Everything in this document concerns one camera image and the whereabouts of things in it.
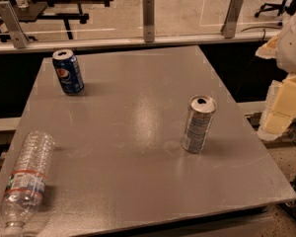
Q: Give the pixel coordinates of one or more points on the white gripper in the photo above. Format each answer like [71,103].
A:
[293,51]

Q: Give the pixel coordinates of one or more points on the silver redbull can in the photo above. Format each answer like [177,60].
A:
[201,110]

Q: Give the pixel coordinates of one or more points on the blue pepsi can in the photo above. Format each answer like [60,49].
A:
[67,69]

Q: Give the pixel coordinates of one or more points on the clear plastic water bottle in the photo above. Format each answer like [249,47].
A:
[26,185]

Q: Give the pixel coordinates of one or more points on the black background table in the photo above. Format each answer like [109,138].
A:
[62,10]

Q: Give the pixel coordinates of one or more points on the right metal bracket post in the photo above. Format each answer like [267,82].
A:
[229,27]

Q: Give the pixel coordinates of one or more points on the metal bracket post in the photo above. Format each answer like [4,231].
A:
[11,21]
[148,20]
[229,27]

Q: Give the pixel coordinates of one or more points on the middle metal bracket post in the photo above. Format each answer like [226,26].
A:
[148,20]

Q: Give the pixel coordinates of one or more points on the left metal bracket post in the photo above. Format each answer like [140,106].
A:
[11,21]

